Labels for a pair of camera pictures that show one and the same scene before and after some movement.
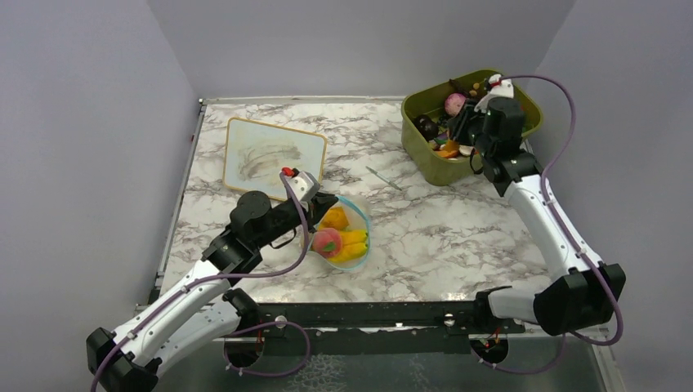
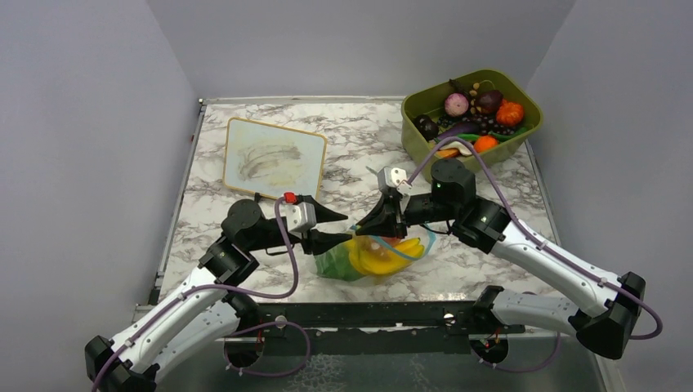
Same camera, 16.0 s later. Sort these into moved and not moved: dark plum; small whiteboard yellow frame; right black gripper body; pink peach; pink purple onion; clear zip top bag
Moved: pink peach; clear zip top bag; right black gripper body
Not moved: small whiteboard yellow frame; pink purple onion; dark plum
